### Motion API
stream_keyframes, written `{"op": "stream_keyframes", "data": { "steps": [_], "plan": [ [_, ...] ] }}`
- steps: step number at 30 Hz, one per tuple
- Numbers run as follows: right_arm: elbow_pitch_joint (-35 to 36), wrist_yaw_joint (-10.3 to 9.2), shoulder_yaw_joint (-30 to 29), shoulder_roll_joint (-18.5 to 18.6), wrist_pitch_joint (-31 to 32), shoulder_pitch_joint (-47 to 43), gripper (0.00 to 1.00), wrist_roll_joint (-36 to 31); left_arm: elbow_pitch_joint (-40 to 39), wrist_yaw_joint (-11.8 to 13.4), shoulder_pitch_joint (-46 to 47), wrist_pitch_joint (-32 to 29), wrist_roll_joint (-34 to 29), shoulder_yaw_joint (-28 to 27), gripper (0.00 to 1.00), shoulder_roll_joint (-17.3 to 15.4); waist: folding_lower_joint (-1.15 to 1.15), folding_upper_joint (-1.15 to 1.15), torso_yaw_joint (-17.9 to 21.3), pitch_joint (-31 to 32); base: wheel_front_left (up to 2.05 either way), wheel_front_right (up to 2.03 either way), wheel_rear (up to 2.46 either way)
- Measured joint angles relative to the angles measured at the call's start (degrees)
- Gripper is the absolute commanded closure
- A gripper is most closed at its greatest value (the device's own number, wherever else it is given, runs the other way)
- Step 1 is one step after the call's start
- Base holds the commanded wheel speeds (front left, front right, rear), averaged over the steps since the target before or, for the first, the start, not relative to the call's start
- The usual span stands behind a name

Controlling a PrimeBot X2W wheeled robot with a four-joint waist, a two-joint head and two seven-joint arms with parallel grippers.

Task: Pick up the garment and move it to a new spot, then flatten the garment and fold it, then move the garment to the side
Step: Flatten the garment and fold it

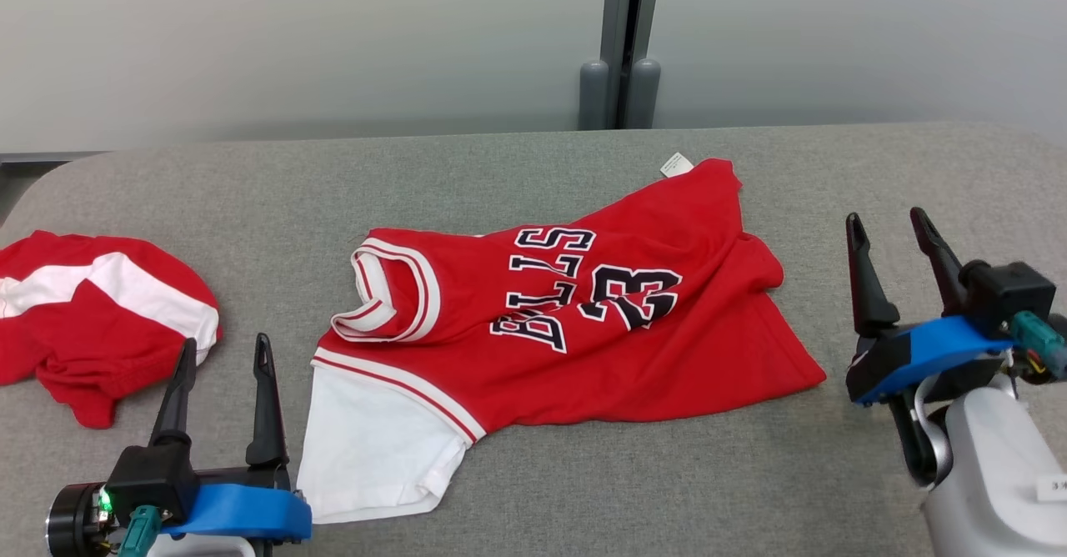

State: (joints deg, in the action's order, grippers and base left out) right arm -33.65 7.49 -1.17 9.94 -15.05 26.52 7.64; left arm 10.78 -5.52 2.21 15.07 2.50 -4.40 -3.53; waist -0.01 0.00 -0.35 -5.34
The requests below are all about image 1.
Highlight teal camera connector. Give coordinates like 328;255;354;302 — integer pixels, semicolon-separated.
1010;310;1067;380
117;504;163;557

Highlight red shorts white stripe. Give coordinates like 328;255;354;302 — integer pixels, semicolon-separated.
0;229;223;430

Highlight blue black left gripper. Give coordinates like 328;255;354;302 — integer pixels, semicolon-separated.
46;333;313;557

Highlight grey partition post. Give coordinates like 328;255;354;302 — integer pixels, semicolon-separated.
602;0;665;130

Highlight teal right camera connector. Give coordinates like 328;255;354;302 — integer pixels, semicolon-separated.
1010;310;1067;380

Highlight red basketball jersey white sleeves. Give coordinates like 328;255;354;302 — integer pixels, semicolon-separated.
296;152;828;526

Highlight grey rounded post foot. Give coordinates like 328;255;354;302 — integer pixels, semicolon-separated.
579;58;611;131
627;58;662;130

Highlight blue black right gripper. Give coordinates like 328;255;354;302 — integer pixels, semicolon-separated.
845;207;1043;408

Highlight teal left camera connector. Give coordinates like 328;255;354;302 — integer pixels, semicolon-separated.
117;504;163;557

